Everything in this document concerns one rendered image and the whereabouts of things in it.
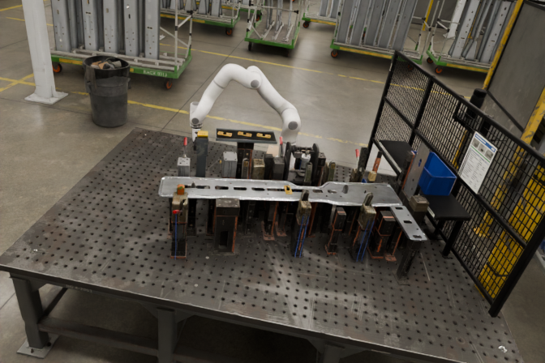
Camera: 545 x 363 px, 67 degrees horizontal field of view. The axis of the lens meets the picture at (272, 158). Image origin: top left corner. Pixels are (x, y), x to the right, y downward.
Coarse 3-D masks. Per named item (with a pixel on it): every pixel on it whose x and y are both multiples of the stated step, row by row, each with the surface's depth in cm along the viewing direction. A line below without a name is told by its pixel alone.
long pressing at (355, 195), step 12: (168, 180) 226; (180, 180) 227; (192, 180) 229; (204, 180) 230; (216, 180) 232; (228, 180) 234; (240, 180) 235; (252, 180) 236; (264, 180) 238; (168, 192) 216; (192, 192) 219; (204, 192) 220; (216, 192) 222; (228, 192) 223; (240, 192) 225; (252, 192) 226; (264, 192) 228; (276, 192) 229; (300, 192) 233; (312, 192) 234; (324, 192) 236; (348, 192) 239; (360, 192) 241; (372, 192) 243; (384, 192) 245; (336, 204) 228; (348, 204) 229; (360, 204) 231; (372, 204) 232; (384, 204) 234; (396, 204) 235
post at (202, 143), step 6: (198, 138) 243; (204, 138) 244; (198, 144) 244; (204, 144) 245; (198, 150) 246; (204, 150) 247; (198, 156) 249; (204, 156) 250; (198, 162) 251; (204, 162) 252; (198, 168) 253; (204, 168) 254; (198, 174) 256; (204, 174) 256; (198, 186) 260
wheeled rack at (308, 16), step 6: (306, 0) 1055; (342, 0) 1125; (378, 6) 1032; (306, 12) 1102; (312, 12) 1155; (318, 12) 1127; (306, 18) 1073; (312, 18) 1078; (318, 18) 1078; (324, 18) 1098; (330, 18) 1095; (306, 24) 1089; (330, 24) 1070
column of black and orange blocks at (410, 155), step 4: (408, 152) 251; (412, 152) 251; (408, 156) 251; (412, 156) 250; (408, 160) 251; (412, 160) 251; (404, 164) 255; (408, 164) 253; (404, 168) 255; (408, 168) 254; (404, 172) 255; (408, 172) 256; (400, 176) 260; (404, 176) 257; (400, 180) 260; (404, 180) 259; (400, 184) 260; (404, 184) 260; (396, 188) 264; (400, 188) 261; (396, 192) 264
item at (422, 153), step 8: (424, 144) 230; (424, 152) 229; (416, 160) 237; (424, 160) 229; (416, 168) 237; (408, 176) 245; (416, 176) 236; (408, 184) 245; (416, 184) 236; (408, 192) 245
